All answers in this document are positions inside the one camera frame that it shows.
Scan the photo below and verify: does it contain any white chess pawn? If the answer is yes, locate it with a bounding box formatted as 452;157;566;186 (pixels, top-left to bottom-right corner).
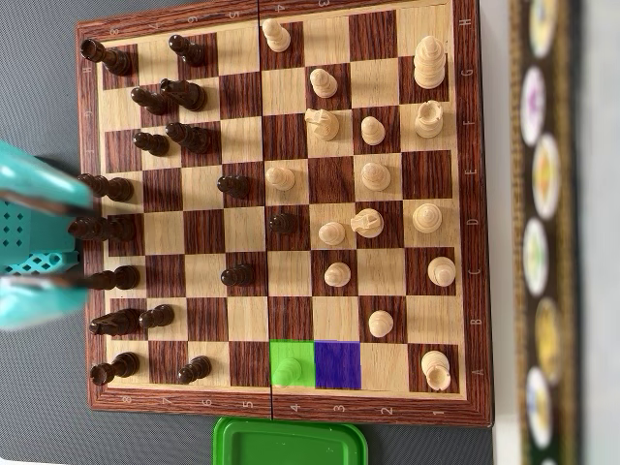
261;17;292;53
323;261;352;288
308;67;339;100
264;166;295;192
273;356;304;388
367;309;394;338
359;114;387;146
318;221;346;247

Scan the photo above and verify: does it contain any white chess queen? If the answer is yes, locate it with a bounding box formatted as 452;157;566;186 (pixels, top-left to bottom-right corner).
412;201;444;233

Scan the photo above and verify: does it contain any colourful printed box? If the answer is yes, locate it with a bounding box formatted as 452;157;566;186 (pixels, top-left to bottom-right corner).
508;0;585;465

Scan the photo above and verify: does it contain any black chess pawn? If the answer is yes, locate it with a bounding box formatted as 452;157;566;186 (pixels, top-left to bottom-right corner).
138;303;175;330
132;130;171;156
168;33;204;68
216;173;251;200
129;85;169;116
268;212;300;236
176;356;212;385
220;263;256;288

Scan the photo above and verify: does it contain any black chess queen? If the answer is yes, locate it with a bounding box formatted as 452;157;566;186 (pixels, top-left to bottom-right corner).
66;215;137;243

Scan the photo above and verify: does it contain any green plastic tray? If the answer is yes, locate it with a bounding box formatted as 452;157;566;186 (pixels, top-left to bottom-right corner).
212;415;369;465

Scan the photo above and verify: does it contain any black chess rook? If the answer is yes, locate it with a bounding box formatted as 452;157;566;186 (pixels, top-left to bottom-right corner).
89;351;141;388
79;37;133;78

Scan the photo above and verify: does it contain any black chess king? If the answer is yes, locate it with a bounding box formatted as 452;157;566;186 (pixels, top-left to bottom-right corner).
77;172;135;203

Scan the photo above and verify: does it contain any black chess knight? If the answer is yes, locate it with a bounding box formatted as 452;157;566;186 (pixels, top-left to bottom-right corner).
88;308;145;338
159;77;208;112

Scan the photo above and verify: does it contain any black chess bishop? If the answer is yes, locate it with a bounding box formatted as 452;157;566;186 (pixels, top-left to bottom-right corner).
165;121;212;155
86;264;141;292

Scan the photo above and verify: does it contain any wooden chess board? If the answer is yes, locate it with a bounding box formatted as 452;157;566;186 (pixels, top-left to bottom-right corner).
75;0;496;428

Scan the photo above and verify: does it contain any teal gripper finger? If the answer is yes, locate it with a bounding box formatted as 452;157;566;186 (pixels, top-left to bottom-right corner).
0;274;92;331
0;139;96;214

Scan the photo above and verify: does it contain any white chess king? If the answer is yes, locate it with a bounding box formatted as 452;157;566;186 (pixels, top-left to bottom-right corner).
412;35;447;90

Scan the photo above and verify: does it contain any white chess rook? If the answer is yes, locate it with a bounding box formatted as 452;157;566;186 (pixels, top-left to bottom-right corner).
414;100;446;140
419;349;452;392

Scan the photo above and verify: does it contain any white chess knight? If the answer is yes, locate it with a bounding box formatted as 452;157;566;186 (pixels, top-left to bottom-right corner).
303;107;341;141
350;207;385;238

